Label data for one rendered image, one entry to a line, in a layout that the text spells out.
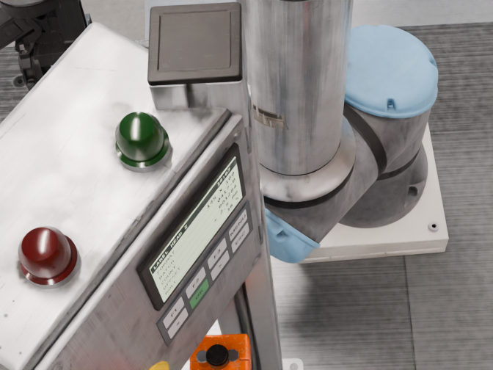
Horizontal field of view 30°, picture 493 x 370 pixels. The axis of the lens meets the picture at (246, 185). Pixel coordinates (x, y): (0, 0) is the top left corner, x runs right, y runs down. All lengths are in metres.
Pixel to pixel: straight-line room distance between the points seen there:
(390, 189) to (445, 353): 0.20
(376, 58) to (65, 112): 0.51
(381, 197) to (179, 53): 0.63
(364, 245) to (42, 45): 0.43
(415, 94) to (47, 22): 0.42
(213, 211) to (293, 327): 0.62
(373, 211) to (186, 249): 0.60
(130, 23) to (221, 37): 1.94
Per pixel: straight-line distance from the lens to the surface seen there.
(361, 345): 1.08
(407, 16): 1.30
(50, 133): 0.46
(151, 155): 0.43
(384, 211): 1.06
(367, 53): 0.93
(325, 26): 0.65
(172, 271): 0.47
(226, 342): 0.70
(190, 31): 0.45
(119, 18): 2.40
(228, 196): 0.48
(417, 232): 1.09
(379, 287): 1.10
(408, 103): 0.90
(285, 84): 0.70
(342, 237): 1.08
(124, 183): 0.44
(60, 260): 0.41
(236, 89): 0.44
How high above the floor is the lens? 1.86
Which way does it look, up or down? 62 degrees down
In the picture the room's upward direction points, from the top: 8 degrees counter-clockwise
